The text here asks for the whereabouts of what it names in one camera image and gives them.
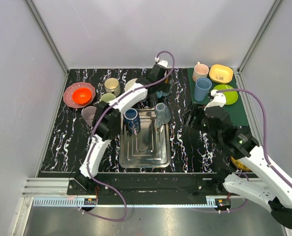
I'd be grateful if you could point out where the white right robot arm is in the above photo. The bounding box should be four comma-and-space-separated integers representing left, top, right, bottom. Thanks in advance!
183, 103, 292, 229

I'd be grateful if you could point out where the purple cable on floor right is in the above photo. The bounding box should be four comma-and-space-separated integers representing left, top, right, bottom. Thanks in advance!
192, 196, 249, 214

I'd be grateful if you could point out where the purple cable on floor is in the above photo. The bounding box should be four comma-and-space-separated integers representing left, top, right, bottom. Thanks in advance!
192, 196, 249, 214
77, 177, 128, 221

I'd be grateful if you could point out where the light green mug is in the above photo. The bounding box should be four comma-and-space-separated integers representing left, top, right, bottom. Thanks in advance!
100, 93, 116, 103

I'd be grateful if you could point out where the small grey blue cup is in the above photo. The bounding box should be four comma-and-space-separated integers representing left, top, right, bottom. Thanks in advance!
154, 103, 171, 128

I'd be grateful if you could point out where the light blue mug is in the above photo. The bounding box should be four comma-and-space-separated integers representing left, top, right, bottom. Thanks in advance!
156, 90, 170, 98

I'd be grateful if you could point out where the yellow patterned dish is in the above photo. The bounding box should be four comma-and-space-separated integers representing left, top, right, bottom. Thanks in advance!
230, 156, 251, 172

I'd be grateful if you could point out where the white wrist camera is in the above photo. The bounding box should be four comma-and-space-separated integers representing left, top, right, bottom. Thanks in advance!
149, 60, 168, 81
204, 89, 227, 110

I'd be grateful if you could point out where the pink cup with handle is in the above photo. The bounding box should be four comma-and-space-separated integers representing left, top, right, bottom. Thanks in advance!
192, 62, 209, 82

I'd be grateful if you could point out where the pink purple mug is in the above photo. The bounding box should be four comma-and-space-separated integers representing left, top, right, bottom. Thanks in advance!
81, 106, 96, 127

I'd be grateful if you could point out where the yellow square bowl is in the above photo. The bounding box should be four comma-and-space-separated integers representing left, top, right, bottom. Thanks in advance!
209, 64, 234, 84

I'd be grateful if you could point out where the blue plastic tumbler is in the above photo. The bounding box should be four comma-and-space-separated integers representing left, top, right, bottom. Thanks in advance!
194, 77, 212, 101

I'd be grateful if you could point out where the cream white mug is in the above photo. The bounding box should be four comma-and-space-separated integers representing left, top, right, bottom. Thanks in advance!
104, 78, 121, 97

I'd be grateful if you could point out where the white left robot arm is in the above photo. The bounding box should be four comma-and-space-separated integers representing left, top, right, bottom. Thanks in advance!
74, 69, 173, 195

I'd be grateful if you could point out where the white bowl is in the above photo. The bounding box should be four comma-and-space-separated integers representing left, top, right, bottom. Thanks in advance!
124, 78, 137, 92

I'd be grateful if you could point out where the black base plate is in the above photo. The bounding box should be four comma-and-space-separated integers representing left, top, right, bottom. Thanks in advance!
67, 173, 228, 206

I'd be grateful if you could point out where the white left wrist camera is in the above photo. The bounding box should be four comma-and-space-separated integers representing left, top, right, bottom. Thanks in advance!
149, 60, 168, 81

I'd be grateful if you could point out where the metal tray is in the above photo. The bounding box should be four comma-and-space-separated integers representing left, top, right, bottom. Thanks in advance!
119, 109, 171, 168

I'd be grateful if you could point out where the purple cable on floor left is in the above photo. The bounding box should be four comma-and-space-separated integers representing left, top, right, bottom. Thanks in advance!
77, 177, 128, 221

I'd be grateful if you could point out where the orange bowl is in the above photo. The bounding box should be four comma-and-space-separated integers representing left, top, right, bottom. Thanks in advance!
72, 88, 92, 105

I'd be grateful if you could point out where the pink plate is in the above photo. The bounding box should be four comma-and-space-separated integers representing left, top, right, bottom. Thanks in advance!
63, 82, 96, 109

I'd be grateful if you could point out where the dark blue mug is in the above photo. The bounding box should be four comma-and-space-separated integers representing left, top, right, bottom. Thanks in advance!
123, 108, 141, 135

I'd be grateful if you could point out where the green mat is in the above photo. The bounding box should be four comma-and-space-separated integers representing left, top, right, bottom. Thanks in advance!
186, 68, 249, 127

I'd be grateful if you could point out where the lime green plate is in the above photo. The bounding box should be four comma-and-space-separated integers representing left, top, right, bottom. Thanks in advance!
213, 84, 238, 105

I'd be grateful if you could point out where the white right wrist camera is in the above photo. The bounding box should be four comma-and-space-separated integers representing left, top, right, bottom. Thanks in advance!
204, 89, 227, 110

